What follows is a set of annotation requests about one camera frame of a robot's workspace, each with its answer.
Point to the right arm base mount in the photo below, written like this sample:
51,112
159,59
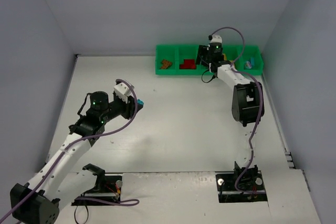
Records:
241,187

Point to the brown lego plate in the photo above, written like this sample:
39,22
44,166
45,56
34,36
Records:
166,64

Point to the green compartment bin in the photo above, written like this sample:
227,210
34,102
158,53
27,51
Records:
177,53

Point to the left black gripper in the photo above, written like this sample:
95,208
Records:
132,107

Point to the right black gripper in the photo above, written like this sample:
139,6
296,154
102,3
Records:
202,54

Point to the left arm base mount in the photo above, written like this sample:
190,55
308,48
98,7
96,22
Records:
107,188

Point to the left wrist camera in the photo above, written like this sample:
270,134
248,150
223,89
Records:
123,89

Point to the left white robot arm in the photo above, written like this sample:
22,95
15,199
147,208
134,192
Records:
42,198

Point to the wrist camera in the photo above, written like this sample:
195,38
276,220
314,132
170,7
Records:
123,89
215,39

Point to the teal rounded lego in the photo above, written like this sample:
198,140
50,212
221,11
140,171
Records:
247,65

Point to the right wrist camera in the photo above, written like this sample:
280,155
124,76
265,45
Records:
215,39

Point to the small teal square lego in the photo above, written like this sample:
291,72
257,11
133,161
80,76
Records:
140,102

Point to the red lego brick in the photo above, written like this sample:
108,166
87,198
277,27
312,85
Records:
188,64

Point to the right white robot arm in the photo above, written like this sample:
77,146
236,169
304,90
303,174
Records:
247,102

